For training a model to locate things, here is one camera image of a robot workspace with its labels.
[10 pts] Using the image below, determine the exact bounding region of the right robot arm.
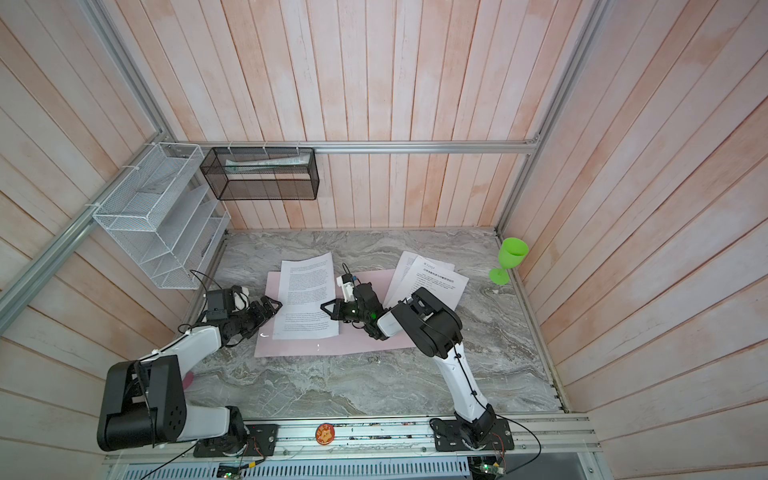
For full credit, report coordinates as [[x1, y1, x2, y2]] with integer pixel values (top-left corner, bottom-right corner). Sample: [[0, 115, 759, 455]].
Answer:
[[320, 274, 497, 449]]

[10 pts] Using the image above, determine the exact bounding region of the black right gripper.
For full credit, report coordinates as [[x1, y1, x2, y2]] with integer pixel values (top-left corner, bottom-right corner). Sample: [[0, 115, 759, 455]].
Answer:
[[321, 298, 372, 324]]

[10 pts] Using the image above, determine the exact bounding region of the orange round sticker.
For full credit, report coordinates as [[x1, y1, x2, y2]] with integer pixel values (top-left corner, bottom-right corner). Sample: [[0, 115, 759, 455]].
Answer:
[[315, 423, 336, 446]]

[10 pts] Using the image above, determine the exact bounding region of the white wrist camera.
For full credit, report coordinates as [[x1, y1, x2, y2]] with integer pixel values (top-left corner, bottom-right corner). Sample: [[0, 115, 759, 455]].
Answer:
[[231, 285, 250, 312], [336, 273, 357, 303]]

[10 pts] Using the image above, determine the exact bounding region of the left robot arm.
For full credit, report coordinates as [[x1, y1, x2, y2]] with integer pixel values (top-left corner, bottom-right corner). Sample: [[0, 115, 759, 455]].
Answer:
[[96, 285, 282, 456]]

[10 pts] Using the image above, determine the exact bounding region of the underlying white paper sheet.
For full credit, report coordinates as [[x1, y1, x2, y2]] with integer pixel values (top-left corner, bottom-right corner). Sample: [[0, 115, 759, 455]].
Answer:
[[383, 251, 455, 308]]

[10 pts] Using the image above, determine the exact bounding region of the paper in black basket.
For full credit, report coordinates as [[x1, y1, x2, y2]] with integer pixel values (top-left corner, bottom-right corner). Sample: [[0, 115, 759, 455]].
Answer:
[[224, 155, 310, 175]]

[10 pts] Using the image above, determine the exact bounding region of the white wire mesh shelf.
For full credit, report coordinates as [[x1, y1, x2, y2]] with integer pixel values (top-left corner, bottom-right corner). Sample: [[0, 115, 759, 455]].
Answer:
[[94, 143, 231, 290]]

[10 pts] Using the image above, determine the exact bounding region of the pink file folder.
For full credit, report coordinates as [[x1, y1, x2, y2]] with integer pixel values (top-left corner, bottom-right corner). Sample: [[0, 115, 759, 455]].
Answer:
[[252, 270, 415, 358]]

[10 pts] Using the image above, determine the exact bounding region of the Chinese titled paper sheet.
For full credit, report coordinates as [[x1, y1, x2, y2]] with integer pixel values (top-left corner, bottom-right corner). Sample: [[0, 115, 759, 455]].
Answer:
[[409, 266, 469, 309]]

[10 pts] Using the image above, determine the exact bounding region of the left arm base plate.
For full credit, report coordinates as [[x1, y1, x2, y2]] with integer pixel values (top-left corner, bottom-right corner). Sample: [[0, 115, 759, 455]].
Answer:
[[193, 423, 279, 458]]

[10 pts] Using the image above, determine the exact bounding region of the printed English paper sheet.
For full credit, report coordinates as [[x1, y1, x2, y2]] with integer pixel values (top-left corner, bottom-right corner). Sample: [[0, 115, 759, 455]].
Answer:
[[273, 253, 339, 340]]

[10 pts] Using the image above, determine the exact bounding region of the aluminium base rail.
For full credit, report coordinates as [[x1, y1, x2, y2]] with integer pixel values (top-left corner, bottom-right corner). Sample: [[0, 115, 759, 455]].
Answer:
[[101, 412, 601, 466]]

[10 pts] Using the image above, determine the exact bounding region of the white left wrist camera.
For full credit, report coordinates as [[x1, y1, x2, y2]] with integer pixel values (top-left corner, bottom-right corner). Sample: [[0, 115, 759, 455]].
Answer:
[[231, 285, 250, 312]]

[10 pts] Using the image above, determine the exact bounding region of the aluminium frame bar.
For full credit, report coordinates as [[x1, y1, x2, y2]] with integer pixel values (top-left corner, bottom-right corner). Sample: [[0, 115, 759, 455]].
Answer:
[[193, 140, 538, 154]]

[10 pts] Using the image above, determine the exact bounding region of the green plastic goblet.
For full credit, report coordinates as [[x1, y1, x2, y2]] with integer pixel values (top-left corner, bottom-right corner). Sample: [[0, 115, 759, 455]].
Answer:
[[489, 237, 529, 286]]

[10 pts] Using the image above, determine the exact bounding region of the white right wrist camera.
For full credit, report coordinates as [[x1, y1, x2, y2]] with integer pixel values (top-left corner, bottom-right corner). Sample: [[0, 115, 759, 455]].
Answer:
[[336, 273, 357, 303]]

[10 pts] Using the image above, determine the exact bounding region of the black mesh basket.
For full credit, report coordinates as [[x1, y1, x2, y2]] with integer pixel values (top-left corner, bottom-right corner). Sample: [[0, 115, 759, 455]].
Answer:
[[201, 146, 320, 201]]

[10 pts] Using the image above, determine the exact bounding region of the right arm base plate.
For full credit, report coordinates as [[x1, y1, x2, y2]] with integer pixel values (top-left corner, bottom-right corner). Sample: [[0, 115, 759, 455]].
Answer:
[[429, 418, 514, 452]]

